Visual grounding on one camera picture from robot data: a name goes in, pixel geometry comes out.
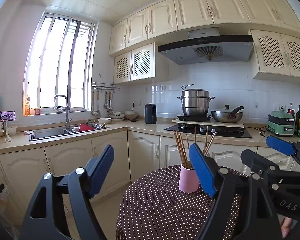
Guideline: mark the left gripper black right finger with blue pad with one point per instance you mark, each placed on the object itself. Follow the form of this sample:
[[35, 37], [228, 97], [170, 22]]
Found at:
[[256, 219]]

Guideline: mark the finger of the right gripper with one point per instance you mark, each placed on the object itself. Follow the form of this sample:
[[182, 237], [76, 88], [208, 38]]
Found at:
[[291, 149], [268, 169]]

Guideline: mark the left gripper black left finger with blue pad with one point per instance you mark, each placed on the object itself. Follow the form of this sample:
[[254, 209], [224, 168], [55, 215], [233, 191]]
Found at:
[[45, 216]]

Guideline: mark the steel kitchen sink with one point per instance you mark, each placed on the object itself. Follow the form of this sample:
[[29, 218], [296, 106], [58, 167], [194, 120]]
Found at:
[[49, 133]]

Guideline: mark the chrome kitchen faucet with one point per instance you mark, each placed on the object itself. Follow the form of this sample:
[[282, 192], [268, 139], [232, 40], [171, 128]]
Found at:
[[65, 108]]

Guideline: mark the cream upper kitchen cabinets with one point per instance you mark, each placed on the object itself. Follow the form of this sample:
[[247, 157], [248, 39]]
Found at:
[[273, 24]]

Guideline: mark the kitchen window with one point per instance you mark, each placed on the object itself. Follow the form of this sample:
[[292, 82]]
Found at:
[[59, 62]]

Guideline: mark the person's hand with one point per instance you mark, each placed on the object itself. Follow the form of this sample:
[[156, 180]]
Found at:
[[285, 226]]

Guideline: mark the green countertop appliance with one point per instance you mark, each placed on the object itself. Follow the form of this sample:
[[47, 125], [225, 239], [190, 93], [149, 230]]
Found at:
[[281, 123]]

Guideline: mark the dark oil bottle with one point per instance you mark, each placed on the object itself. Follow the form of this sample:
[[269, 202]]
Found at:
[[297, 119]]

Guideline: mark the dark frying pan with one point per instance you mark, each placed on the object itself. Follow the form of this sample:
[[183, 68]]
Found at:
[[228, 115]]

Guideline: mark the pink cylindrical utensil holder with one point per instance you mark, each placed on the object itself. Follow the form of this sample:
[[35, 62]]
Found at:
[[188, 181]]

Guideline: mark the black gas stove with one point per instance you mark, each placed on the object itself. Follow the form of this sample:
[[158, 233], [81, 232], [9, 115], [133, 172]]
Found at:
[[233, 130]]

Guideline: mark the brown polka dot tablecloth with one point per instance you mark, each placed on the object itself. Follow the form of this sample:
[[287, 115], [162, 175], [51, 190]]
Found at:
[[154, 207]]

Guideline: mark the steel steamer pot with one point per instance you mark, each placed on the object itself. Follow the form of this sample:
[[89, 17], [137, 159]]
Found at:
[[195, 102]]

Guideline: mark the stacked white bowls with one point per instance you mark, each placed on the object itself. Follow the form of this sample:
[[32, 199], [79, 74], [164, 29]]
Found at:
[[117, 116]]

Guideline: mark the phone on stand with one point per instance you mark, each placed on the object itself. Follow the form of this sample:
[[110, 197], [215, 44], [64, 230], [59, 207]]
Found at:
[[5, 117]]

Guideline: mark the black electric kettle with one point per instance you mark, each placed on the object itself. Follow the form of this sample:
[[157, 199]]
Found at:
[[150, 116]]

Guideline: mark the grey range hood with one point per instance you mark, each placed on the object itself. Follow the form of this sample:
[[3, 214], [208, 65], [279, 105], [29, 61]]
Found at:
[[204, 49]]

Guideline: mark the hanging utensil rack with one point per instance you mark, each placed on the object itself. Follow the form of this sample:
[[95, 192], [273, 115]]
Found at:
[[108, 90]]

